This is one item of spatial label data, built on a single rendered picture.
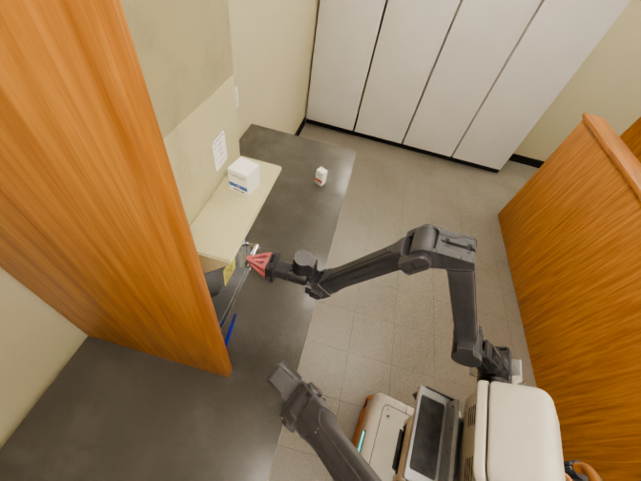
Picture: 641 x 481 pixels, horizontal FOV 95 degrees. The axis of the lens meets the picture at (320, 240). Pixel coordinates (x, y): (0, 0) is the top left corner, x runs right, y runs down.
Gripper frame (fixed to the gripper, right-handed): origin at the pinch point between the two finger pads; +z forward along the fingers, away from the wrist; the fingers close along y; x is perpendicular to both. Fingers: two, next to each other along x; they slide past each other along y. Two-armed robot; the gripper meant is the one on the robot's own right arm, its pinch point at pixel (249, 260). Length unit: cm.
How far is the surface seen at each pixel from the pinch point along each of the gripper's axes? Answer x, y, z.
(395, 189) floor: -205, -131, -71
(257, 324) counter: 11.0, -25.1, -5.9
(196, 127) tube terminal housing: 3.9, 48.8, 5.2
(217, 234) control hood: 14.0, 32.2, -1.1
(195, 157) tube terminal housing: 6.4, 43.8, 5.2
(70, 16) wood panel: 25, 73, -2
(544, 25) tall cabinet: -294, 11, -144
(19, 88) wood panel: 26, 66, 6
